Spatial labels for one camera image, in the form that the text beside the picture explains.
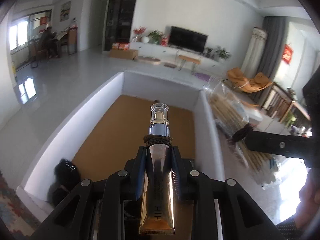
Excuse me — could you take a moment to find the black velvet bow with chain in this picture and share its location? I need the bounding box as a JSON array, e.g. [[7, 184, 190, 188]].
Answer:
[[48, 159, 81, 207]]

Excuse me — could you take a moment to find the gold cosmetic tube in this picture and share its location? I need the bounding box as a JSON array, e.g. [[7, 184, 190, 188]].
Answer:
[[139, 102, 175, 235]]

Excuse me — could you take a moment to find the bagged bamboo sticks bundle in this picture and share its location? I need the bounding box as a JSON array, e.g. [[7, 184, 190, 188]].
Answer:
[[204, 76, 281, 189]]

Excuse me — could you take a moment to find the person right hand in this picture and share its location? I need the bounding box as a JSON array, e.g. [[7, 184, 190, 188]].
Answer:
[[294, 169, 319, 229]]

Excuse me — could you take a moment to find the wooden side table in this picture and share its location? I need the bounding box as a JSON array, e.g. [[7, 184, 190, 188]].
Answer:
[[280, 100, 311, 133]]

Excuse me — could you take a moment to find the white storage box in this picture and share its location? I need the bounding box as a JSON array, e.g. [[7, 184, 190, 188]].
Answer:
[[16, 71, 225, 221]]

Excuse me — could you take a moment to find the orange lounge chair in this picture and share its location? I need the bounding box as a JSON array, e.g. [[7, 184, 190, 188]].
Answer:
[[227, 68, 273, 93]]

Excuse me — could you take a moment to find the grey curtain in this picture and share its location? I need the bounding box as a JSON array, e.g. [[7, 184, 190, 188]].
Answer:
[[257, 16, 289, 81]]

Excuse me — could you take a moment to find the green potted plant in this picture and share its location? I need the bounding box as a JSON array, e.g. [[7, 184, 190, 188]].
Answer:
[[215, 46, 231, 60]]

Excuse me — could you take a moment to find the small potted plant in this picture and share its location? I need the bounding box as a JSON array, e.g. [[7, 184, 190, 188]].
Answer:
[[204, 47, 213, 58]]

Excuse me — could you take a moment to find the wooden bench stool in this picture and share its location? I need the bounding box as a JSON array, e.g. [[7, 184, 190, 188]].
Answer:
[[178, 55, 201, 74]]

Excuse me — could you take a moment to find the cardboard box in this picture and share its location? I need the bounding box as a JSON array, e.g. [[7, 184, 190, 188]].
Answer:
[[109, 49, 138, 60]]

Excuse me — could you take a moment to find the black flat television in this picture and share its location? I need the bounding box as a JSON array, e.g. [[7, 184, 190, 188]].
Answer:
[[168, 26, 208, 53]]

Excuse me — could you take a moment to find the white tv cabinet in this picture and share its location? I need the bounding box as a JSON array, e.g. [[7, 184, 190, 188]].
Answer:
[[130, 42, 228, 76]]

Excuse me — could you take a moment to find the seated person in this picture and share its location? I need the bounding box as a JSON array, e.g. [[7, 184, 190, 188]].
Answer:
[[37, 26, 59, 58]]

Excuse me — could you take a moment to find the red flower vase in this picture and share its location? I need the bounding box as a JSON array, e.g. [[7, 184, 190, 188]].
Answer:
[[132, 27, 146, 42]]

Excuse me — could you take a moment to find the leafy plant beside vase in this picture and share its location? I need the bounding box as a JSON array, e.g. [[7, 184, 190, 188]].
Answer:
[[148, 30, 164, 45]]

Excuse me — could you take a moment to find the black display cabinet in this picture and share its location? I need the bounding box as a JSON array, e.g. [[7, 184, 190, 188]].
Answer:
[[104, 0, 136, 51]]

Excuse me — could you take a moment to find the red wall decoration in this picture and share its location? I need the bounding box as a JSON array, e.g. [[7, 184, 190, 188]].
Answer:
[[281, 44, 293, 64]]

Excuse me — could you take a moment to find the framed wall picture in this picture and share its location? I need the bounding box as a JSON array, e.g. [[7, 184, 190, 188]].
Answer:
[[60, 1, 71, 22]]

